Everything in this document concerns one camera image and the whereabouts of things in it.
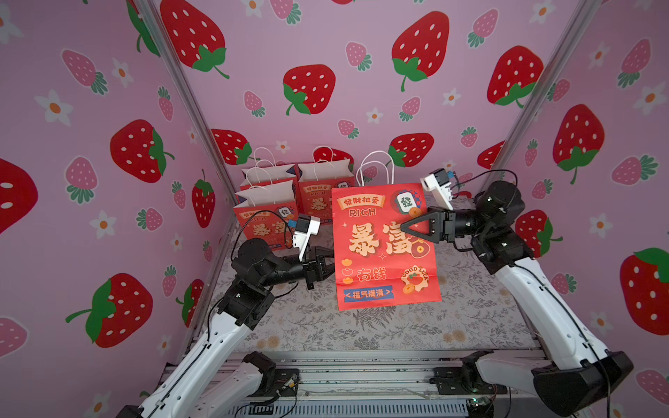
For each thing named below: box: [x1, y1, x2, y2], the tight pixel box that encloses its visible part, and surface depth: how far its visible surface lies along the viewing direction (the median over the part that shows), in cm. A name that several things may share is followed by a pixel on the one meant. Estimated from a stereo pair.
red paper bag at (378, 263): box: [331, 182, 443, 312], surface depth 53 cm
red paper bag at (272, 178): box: [240, 163, 297, 192], surface depth 93 cm
